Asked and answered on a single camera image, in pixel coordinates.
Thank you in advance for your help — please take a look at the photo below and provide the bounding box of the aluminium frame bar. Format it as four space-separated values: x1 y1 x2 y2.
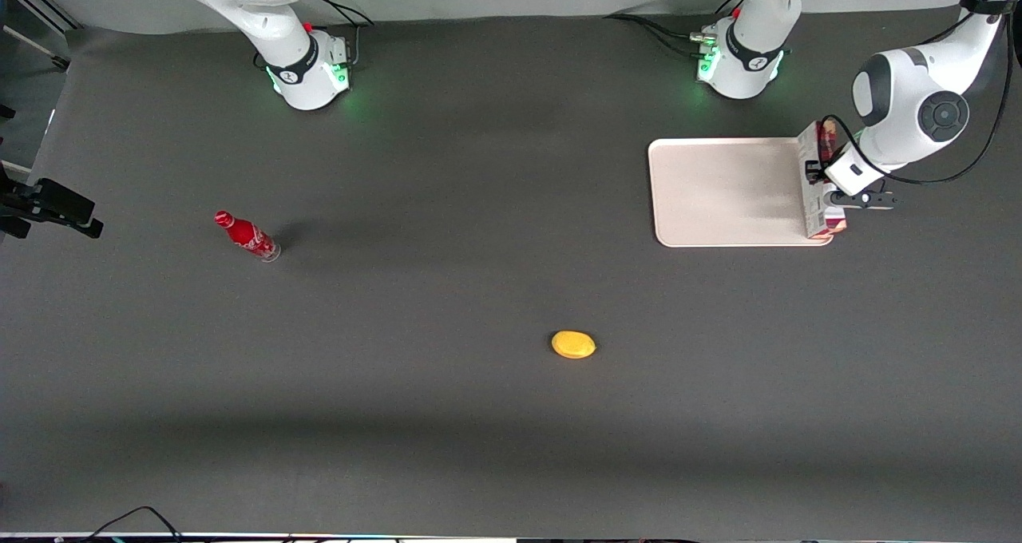
0 0 82 73

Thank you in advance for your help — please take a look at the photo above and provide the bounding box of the black cable at arm base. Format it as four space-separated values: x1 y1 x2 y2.
604 0 747 58
303 0 377 68

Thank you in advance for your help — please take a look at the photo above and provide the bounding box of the red cola bottle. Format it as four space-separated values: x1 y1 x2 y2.
213 210 283 264

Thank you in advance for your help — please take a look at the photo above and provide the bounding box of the thin black cable at table edge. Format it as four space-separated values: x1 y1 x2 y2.
78 505 186 543

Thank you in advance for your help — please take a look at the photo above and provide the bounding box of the yellow oval sponge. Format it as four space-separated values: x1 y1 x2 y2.
550 330 597 360

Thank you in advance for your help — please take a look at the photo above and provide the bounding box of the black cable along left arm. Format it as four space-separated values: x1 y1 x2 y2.
821 0 1022 186

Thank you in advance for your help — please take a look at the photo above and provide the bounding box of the beige plastic tray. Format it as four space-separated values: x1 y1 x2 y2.
648 137 836 248

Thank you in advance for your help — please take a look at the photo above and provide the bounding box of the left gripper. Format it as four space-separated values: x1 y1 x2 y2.
805 145 898 211

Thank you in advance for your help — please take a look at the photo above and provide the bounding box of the black cable at right arm base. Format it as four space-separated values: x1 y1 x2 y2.
303 0 377 68

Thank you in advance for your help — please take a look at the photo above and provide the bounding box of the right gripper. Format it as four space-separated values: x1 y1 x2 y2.
0 168 105 240

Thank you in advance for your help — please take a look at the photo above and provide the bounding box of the red cookie box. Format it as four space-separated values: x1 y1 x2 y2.
795 119 850 241

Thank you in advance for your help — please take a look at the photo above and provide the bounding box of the black cable at left arm base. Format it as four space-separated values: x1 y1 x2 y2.
604 0 747 58

